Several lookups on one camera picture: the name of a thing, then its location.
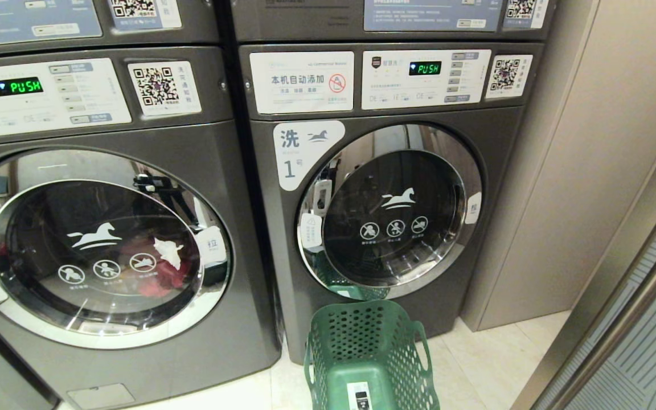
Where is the grey front-load washing machine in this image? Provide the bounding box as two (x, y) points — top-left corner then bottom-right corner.
(239, 41), (546, 365)
(0, 46), (283, 410)

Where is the green plastic laundry basket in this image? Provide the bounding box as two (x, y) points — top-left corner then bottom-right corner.
(304, 300), (441, 410)

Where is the red laundry in drum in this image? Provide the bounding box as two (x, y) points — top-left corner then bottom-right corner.
(118, 236), (191, 298)

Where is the round chrome washer door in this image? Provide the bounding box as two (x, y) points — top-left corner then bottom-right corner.
(296, 123), (483, 301)
(0, 147), (235, 350)

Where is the grey stacked dryer unit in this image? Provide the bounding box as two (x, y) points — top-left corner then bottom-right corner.
(229, 0), (557, 43)
(0, 0), (222, 60)

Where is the glass door with metal frame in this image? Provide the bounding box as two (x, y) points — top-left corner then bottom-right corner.
(509, 91), (656, 410)

